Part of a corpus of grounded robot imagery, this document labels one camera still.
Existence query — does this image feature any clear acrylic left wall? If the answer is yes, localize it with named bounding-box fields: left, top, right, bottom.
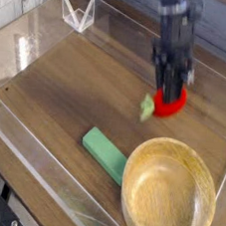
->
left=0, top=0, right=74, bottom=87

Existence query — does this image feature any red plush strawberry toy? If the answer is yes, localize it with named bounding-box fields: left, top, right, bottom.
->
left=139, top=89, right=187, bottom=122

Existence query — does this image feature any clear acrylic front wall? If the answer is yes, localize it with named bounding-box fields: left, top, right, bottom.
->
left=0, top=100, right=122, bottom=226

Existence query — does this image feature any clear acrylic back wall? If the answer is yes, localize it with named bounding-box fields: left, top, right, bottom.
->
left=91, top=0, right=226, bottom=137

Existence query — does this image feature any wooden bowl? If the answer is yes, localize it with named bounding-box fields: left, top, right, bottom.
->
left=120, top=137, right=216, bottom=226

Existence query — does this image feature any clear acrylic wall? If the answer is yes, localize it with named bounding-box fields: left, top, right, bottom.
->
left=0, top=0, right=74, bottom=87
left=91, top=0, right=226, bottom=137
left=0, top=100, right=122, bottom=226

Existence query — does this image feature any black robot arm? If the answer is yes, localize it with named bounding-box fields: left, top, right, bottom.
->
left=151, top=0, right=200, bottom=104

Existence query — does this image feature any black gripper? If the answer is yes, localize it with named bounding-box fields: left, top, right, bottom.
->
left=151, top=38, right=195, bottom=104

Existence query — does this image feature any green rectangular block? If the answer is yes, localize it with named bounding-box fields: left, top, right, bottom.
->
left=82, top=126, right=127, bottom=186

